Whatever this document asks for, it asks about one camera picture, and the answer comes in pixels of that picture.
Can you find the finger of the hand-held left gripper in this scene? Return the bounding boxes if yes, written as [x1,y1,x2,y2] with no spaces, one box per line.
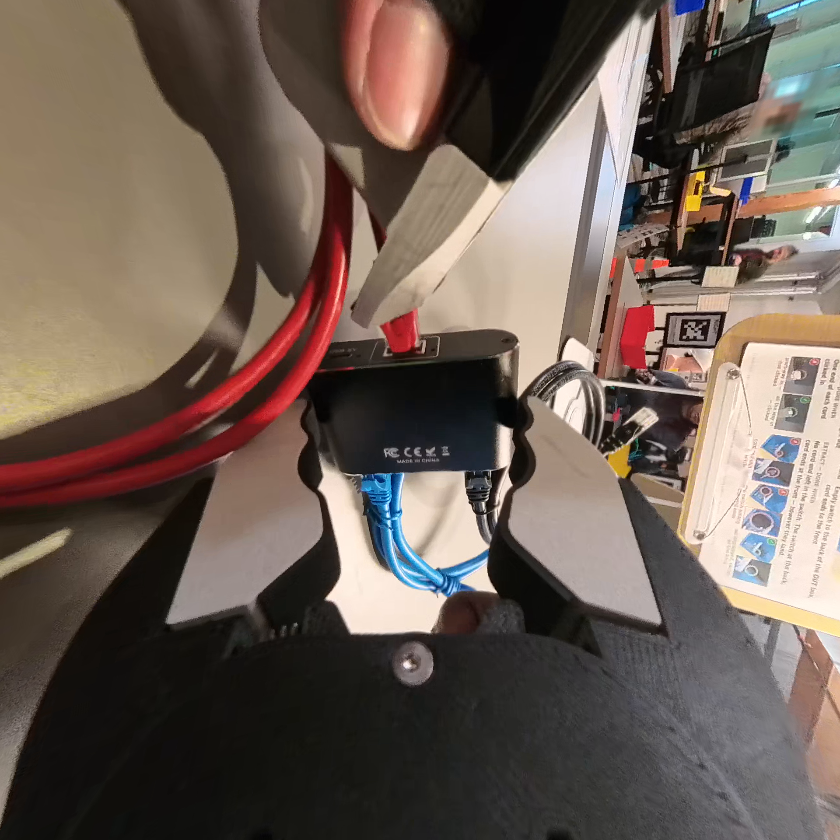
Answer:
[350,143,514,329]

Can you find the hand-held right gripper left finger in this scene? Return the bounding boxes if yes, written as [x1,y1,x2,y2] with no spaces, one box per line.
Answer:
[164,399,342,641]

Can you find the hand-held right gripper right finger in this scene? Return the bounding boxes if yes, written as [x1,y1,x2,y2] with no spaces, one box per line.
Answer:
[487,395,664,634]

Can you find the black ethernet cable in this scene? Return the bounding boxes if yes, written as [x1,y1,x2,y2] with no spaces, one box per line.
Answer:
[462,360,660,546]

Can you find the red ethernet cable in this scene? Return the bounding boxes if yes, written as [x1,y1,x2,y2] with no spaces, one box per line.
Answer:
[0,154,426,511]

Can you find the blue ethernet cable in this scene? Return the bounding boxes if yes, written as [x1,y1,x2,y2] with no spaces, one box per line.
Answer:
[357,471,492,598]

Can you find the black ethernet port splitter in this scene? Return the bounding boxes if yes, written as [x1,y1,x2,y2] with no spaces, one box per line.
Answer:
[307,328,521,475]

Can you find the person's left hand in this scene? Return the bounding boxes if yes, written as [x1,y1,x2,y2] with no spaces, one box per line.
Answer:
[343,0,455,152]

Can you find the person's right hand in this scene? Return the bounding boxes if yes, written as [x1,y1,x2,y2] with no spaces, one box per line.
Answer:
[435,591,501,635]

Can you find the red box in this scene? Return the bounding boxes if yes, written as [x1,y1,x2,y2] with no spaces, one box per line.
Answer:
[620,305,657,368]

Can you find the black white marker tag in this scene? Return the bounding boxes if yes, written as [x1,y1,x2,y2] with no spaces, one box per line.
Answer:
[664,311,726,349]

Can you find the printed instruction sheet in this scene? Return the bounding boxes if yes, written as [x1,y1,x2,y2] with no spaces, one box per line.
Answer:
[699,341,840,601]

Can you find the white document stand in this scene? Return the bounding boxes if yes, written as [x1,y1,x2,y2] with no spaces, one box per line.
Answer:
[676,314,840,639]

